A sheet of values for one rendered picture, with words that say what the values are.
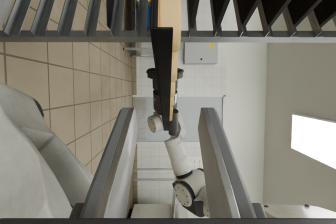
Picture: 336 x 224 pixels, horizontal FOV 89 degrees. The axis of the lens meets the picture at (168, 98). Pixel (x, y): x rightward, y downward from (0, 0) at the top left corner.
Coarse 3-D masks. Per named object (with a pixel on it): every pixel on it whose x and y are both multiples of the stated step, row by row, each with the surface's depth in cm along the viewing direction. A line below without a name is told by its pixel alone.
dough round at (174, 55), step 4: (172, 52) 20; (176, 52) 20; (172, 56) 20; (176, 56) 20; (172, 60) 20; (176, 60) 20; (172, 64) 20; (176, 64) 20; (172, 68) 20; (176, 68) 21; (172, 72) 21; (176, 72) 21; (172, 76) 21; (176, 76) 21; (172, 80) 22
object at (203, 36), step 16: (0, 32) 61; (48, 32) 61; (80, 32) 61; (96, 32) 61; (128, 32) 61; (208, 32) 61; (224, 32) 62; (256, 32) 62; (272, 32) 62; (304, 32) 62
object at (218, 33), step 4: (212, 0) 63; (212, 4) 62; (212, 8) 62; (212, 12) 62; (212, 16) 62; (212, 20) 62; (212, 24) 62; (220, 24) 62; (216, 28) 62; (220, 28) 62; (216, 32) 61; (220, 32) 61; (216, 36) 61; (220, 36) 61
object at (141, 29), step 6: (144, 0) 66; (138, 6) 62; (144, 6) 65; (138, 12) 61; (144, 12) 64; (138, 18) 61; (144, 18) 63; (138, 24) 61; (144, 24) 62; (138, 30) 61; (144, 30) 61; (138, 36) 60; (144, 36) 60
